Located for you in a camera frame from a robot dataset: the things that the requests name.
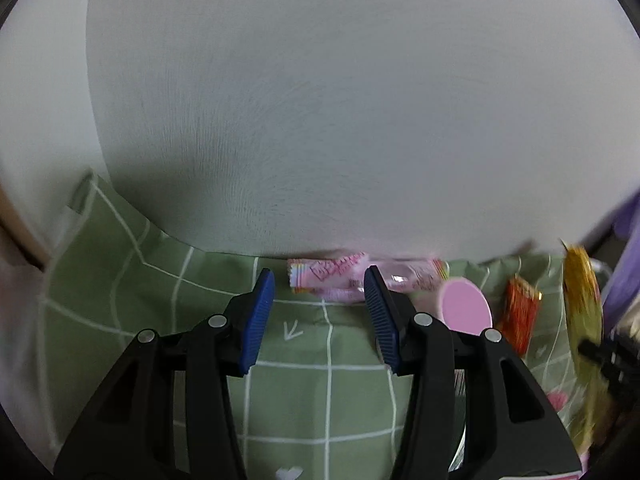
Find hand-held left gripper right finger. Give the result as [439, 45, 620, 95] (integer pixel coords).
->
[363, 265, 583, 480]

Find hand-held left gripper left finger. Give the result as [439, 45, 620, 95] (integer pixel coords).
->
[52, 267, 276, 480]

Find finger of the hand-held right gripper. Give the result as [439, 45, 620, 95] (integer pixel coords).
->
[577, 337, 640, 396]

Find pink clear wrapper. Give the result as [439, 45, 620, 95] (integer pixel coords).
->
[287, 252, 451, 303]

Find gold foil wrapper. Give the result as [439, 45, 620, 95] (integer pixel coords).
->
[560, 240, 613, 453]

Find red gold snack wrapper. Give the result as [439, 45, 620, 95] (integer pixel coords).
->
[500, 275, 543, 356]

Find pink caterpillar toy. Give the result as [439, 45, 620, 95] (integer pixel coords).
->
[545, 390, 571, 416]

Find purple pillow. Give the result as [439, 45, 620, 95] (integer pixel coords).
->
[602, 200, 640, 321]

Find pink bottle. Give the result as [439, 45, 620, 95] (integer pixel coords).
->
[440, 277, 493, 336]

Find green checked tablecloth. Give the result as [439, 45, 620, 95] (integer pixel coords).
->
[40, 172, 601, 480]

